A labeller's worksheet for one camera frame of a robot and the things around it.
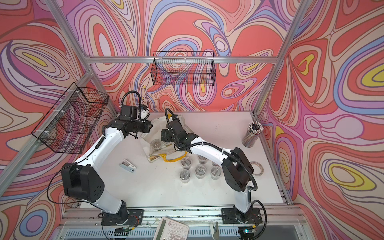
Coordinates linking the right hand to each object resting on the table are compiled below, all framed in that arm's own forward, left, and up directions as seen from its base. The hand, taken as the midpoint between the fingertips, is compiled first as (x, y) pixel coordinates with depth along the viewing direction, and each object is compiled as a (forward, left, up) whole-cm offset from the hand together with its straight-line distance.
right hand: (168, 136), depth 86 cm
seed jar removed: (-10, -20, -11) cm, 25 cm away
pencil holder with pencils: (+4, -53, -1) cm, 53 cm away
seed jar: (+1, +9, -9) cm, 13 cm away
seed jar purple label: (-12, -10, -11) cm, 19 cm away
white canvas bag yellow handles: (-3, +2, -11) cm, 11 cm away
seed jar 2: (-18, -18, -11) cm, 28 cm away
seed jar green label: (-20, -9, -11) cm, 25 cm away
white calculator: (-44, -2, -14) cm, 46 cm away
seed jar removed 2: (-19, -27, -11) cm, 34 cm away
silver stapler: (-12, +25, -13) cm, 31 cm away
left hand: (+5, +9, +5) cm, 11 cm away
